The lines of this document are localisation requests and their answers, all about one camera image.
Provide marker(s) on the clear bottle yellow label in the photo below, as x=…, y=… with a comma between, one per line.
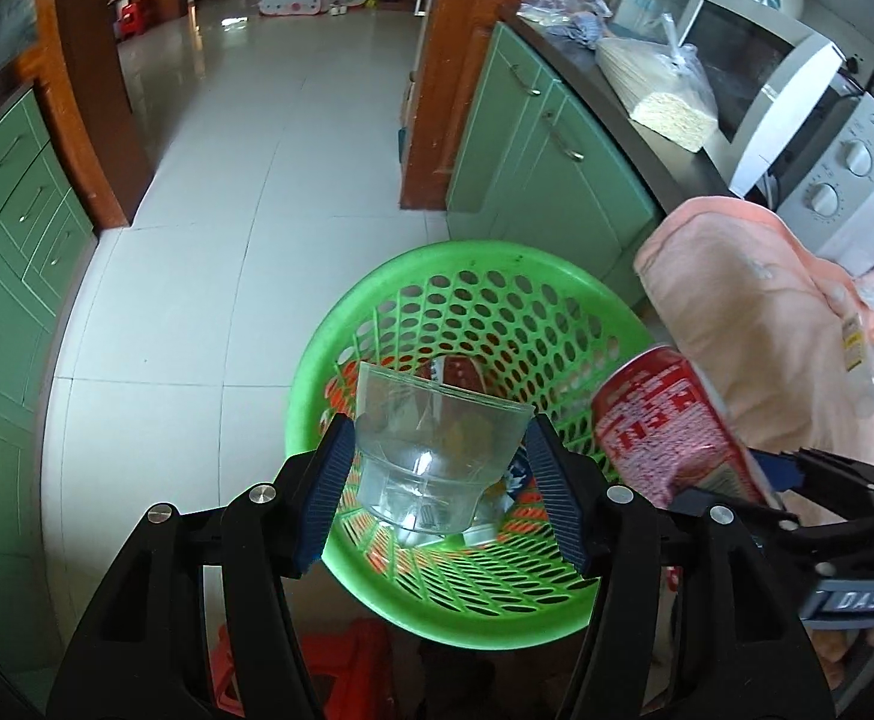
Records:
x=860, y=367

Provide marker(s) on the green drawer cabinet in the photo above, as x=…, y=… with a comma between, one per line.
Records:
x=2, y=240

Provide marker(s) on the clear plastic cup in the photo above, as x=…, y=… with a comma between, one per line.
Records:
x=437, y=420

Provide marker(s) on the pink printed blanket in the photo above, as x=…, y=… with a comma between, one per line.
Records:
x=744, y=300

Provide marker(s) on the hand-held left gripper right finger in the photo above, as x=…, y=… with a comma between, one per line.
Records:
x=557, y=495

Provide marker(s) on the wooden door frame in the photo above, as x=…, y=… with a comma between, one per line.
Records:
x=444, y=90
x=92, y=127

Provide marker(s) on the green plastic basket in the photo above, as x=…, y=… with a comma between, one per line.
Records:
x=482, y=292

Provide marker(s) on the red drink can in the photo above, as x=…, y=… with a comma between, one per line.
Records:
x=455, y=373
x=654, y=420

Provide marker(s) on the green kitchen cabinet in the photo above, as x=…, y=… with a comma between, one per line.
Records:
x=527, y=150

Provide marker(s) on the bag of dried noodles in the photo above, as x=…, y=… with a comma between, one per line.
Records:
x=662, y=90

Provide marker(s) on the white microwave oven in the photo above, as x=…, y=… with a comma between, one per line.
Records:
x=781, y=75

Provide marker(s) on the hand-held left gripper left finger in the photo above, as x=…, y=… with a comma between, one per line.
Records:
x=324, y=495

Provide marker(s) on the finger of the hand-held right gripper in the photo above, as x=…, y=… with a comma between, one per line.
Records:
x=778, y=469
x=751, y=508

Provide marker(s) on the red plastic stool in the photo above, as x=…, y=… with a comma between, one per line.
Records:
x=137, y=19
x=354, y=667

